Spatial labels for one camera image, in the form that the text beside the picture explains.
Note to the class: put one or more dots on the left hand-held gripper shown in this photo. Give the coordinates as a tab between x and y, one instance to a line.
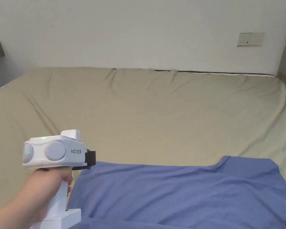
59	151

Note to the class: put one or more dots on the person's left forearm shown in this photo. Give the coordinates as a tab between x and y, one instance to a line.
14	210

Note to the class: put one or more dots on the person's left hand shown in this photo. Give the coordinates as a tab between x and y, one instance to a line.
54	181

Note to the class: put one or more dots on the bed with pale green sheet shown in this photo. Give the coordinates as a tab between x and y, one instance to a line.
143	114

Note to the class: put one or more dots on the blue shirt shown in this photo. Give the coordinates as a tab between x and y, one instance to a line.
181	193

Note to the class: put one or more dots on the wall socket plate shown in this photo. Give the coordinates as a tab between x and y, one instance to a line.
250	39

